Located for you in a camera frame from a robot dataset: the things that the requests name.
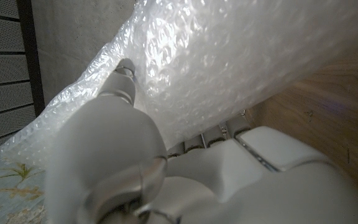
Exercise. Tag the floral printed backdrop cloth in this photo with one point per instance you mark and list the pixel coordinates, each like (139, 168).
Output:
(8, 193)

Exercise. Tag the clear bubble wrap roll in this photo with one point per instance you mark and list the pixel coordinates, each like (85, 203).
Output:
(213, 56)

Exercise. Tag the black corner pole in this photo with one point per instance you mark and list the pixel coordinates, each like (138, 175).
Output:
(31, 53)

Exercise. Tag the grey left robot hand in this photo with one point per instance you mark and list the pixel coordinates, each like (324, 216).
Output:
(213, 186)

